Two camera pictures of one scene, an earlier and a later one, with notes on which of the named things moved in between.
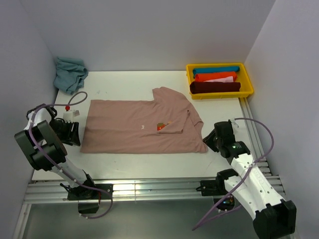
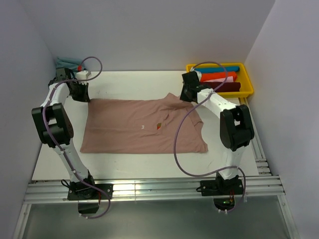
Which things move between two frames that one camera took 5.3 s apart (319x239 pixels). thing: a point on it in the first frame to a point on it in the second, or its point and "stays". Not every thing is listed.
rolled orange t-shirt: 201,77 stays
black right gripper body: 213,142 to 184,95
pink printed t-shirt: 169,123 stays
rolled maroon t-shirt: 208,86 stays
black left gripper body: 63,130 to 79,93
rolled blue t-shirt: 216,69 stays
